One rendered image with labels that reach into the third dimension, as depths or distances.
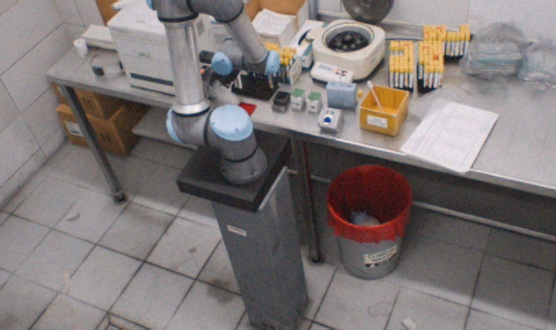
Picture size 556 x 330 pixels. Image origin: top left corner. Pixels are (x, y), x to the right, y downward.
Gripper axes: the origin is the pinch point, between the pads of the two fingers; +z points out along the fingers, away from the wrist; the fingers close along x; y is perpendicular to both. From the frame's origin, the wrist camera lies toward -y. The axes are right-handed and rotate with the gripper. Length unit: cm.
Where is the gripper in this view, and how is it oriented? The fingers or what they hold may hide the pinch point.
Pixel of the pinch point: (211, 86)
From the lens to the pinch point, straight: 228.3
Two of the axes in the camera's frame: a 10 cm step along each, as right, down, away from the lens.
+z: -3.4, 4.9, 8.1
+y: 8.4, 5.4, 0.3
